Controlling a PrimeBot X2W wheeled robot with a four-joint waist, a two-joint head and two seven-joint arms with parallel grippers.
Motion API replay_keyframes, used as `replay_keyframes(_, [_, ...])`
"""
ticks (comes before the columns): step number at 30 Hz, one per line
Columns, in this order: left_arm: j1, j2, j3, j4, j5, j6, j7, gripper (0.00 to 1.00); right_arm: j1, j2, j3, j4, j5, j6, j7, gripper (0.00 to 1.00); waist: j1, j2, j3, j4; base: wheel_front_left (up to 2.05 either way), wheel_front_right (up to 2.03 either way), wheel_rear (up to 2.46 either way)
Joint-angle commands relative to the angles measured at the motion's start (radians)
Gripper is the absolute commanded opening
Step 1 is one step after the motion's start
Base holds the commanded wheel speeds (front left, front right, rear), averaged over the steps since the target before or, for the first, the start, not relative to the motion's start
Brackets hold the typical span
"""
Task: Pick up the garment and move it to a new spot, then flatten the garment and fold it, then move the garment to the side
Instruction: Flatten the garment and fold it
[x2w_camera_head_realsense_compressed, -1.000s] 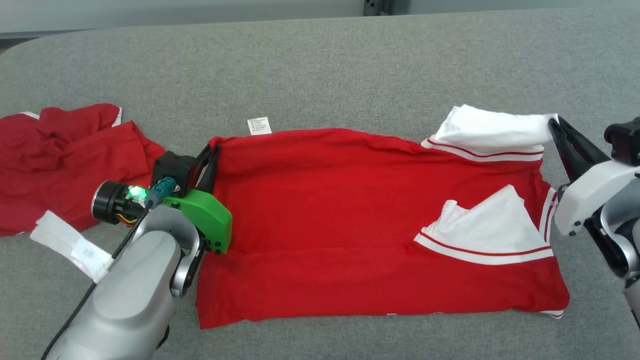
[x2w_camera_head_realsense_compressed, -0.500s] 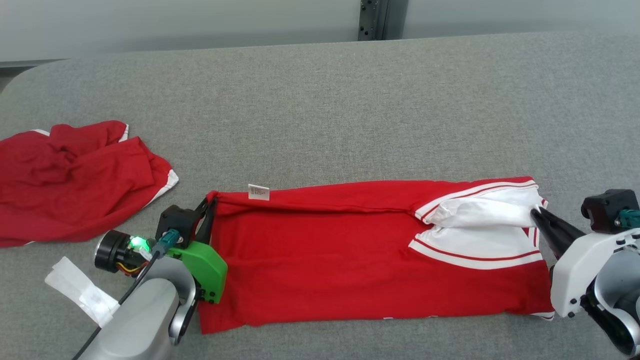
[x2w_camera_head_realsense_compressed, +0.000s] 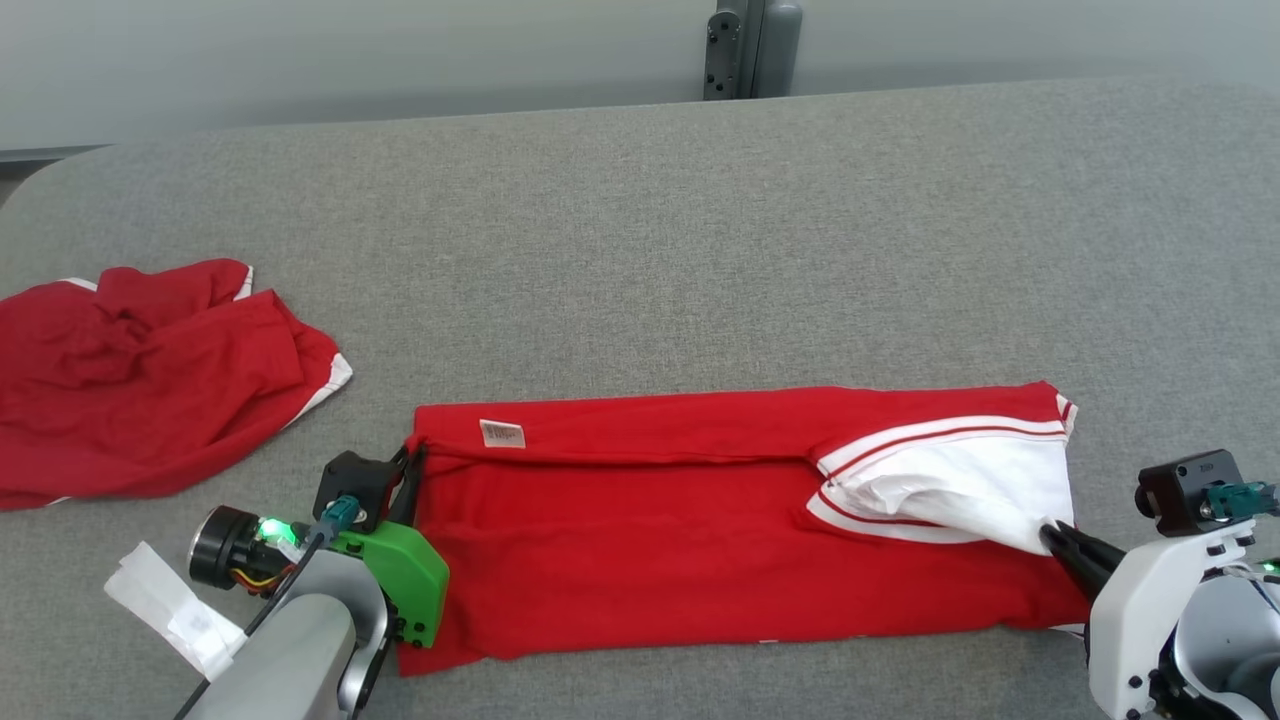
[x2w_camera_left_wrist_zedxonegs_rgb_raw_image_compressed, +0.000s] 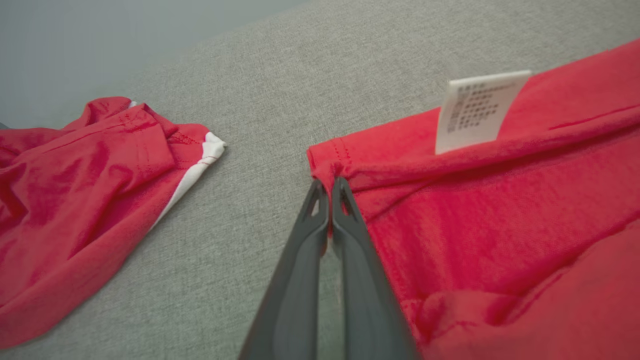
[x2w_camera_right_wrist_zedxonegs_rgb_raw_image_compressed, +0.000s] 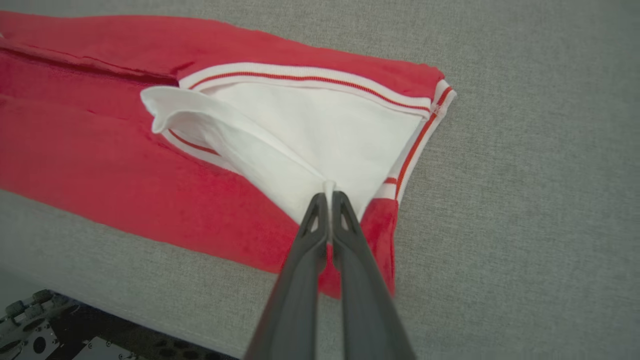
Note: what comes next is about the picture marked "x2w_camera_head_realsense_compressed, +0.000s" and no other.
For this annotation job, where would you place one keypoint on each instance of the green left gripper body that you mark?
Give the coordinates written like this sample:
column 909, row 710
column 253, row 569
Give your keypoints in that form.
column 405, row 580

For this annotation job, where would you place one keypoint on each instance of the red lettered basketball jersey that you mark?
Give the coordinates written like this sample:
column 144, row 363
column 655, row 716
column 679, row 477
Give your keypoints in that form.
column 650, row 540

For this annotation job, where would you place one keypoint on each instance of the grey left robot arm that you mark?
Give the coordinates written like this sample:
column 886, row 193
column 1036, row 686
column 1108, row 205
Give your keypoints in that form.
column 300, row 650

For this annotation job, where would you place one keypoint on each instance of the grey metal wall post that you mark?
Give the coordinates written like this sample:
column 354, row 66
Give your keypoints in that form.
column 750, row 50

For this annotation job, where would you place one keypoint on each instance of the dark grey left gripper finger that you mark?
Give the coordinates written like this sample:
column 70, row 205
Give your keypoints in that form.
column 408, row 490

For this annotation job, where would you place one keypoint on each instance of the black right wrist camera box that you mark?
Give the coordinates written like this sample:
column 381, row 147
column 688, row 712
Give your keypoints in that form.
column 1180, row 485

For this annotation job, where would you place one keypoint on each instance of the white paper tag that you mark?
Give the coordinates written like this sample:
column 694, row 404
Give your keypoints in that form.
column 170, row 605

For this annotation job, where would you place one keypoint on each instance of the red shorts with white panels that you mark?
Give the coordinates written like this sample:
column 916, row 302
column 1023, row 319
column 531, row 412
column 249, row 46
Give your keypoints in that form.
column 140, row 390

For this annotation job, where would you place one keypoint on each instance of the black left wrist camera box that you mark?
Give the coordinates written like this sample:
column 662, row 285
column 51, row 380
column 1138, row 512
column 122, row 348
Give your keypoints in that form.
column 355, row 478

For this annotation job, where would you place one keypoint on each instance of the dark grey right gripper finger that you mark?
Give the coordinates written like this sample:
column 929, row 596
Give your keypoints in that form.
column 1095, row 552
column 1078, row 570

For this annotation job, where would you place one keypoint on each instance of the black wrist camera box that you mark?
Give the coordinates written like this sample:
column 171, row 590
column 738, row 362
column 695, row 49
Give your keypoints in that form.
column 355, row 478
column 1180, row 485

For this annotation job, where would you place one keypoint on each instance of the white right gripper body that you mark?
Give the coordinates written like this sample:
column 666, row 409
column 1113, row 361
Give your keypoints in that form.
column 1135, row 620

